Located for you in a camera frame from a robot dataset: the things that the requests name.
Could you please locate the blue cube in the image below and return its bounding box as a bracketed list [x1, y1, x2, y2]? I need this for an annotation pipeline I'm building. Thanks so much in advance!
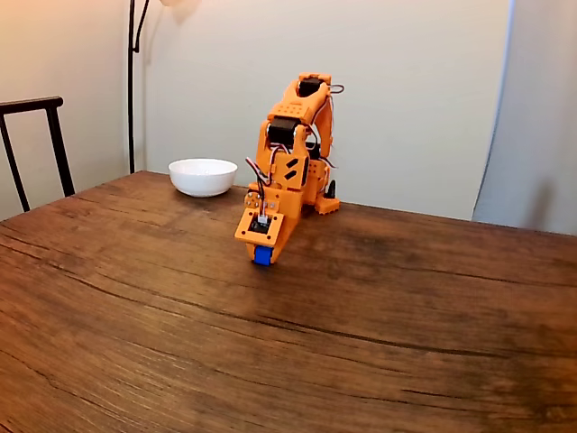
[252, 245, 274, 268]

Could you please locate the white bowl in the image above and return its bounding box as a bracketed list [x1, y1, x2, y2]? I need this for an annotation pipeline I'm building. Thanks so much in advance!
[168, 157, 239, 198]

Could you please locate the black floor lamp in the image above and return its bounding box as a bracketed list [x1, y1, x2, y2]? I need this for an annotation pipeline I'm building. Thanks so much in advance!
[127, 0, 202, 175]

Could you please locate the black wooden chair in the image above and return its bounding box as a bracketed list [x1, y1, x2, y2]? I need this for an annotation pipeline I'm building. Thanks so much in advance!
[0, 96, 77, 213]

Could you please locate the orange gripper camera mount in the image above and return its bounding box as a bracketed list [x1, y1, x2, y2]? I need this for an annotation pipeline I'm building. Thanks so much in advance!
[234, 207, 285, 248]

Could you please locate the black camera cable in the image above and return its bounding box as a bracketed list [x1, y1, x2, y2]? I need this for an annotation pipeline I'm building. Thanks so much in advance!
[245, 156, 272, 218]

